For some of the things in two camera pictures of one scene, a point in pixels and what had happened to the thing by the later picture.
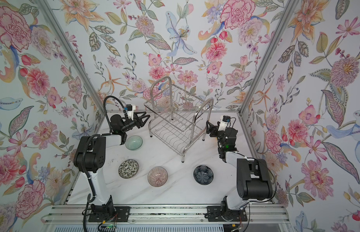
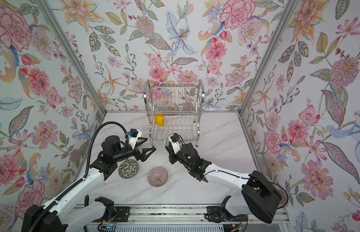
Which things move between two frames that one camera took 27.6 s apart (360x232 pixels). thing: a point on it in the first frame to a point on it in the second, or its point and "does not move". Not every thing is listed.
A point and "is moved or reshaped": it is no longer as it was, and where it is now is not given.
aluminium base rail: (165, 214) does not move
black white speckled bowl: (128, 168) does not move
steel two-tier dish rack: (177, 118) is moved or reshaped
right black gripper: (213, 129) to (172, 156)
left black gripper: (139, 120) to (142, 156)
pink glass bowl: (157, 176) does not move
